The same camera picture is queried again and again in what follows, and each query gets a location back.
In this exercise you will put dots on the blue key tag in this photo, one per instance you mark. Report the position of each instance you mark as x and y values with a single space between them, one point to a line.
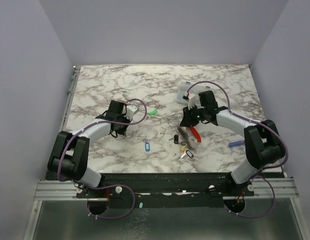
146 145

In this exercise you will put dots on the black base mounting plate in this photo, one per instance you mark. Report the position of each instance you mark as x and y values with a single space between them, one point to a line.
165 190

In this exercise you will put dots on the bunch of silver keys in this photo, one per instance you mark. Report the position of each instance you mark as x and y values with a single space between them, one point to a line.
183 148

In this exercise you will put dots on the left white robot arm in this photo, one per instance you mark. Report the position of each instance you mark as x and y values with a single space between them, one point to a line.
69 156

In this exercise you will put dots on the aluminium frame rail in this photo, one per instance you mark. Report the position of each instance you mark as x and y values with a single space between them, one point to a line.
281 188

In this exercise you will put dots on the blue red marker pen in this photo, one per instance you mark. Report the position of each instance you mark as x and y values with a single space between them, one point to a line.
236 144

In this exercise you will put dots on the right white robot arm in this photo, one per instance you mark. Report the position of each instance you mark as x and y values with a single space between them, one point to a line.
262 143

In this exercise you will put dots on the red black key holder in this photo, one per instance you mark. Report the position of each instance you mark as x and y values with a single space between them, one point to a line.
188 137

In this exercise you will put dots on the green key tag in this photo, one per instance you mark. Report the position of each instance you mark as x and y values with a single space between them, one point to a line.
153 112

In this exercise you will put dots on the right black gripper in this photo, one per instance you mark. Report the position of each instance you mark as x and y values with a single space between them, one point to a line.
187 121

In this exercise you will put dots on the left side aluminium rail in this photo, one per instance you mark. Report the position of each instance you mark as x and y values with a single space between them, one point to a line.
65 107

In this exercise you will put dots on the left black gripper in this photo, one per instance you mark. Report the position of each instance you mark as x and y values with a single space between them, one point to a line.
122 131

